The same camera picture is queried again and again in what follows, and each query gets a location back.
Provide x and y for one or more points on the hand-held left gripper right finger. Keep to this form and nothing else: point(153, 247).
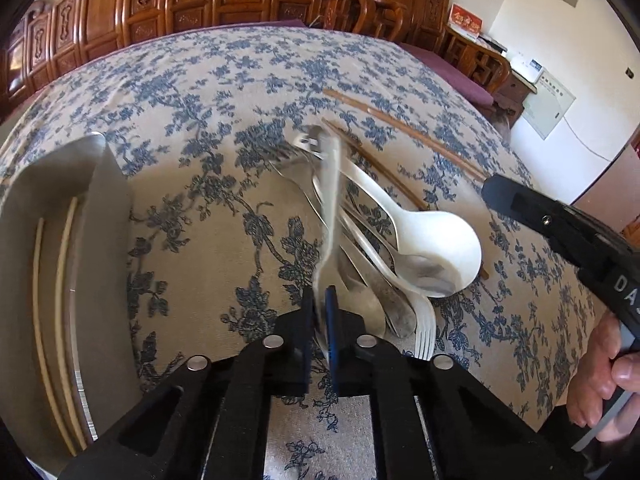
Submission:
point(331, 320)

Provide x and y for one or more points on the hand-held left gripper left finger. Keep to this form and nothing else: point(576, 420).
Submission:
point(308, 312)

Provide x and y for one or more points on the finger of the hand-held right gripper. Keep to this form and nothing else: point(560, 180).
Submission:
point(530, 205)

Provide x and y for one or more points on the metal spoon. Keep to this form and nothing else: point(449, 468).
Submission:
point(362, 305)
point(400, 312)

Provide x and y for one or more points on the white plastic fork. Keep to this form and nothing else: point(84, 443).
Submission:
point(424, 320)

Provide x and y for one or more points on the metal fork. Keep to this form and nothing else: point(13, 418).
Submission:
point(330, 210)

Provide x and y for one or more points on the large white plastic spoon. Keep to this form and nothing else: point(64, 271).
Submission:
point(430, 240)

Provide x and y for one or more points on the metal tray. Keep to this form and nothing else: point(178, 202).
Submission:
point(105, 240)

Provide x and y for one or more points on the person's right hand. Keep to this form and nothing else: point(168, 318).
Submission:
point(595, 370)

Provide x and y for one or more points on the grey mop head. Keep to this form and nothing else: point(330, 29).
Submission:
point(501, 122)

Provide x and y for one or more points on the brown wooden door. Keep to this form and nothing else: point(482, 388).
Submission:
point(620, 180)

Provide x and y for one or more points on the white electric panel box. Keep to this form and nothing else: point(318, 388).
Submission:
point(547, 105)

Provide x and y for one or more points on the wooden side table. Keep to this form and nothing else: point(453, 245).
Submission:
point(517, 92)

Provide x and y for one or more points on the white electronic device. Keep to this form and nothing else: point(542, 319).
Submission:
point(527, 67)

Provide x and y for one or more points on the purple armchair cushion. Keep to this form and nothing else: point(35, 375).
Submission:
point(450, 70)

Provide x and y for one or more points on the stack of papers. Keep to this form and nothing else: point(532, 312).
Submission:
point(492, 45)

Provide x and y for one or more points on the red box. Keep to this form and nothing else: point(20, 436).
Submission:
point(465, 22)

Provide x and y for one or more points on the blue floral tablecloth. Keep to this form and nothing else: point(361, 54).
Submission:
point(200, 135)

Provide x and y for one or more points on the carved wooden armchair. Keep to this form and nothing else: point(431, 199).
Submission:
point(430, 5)

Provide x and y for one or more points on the long purple bench cushion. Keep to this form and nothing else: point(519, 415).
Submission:
point(270, 23)

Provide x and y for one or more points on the carved wooden bench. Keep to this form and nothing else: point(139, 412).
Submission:
point(150, 0)

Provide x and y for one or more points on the wall switch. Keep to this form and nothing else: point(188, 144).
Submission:
point(630, 73)

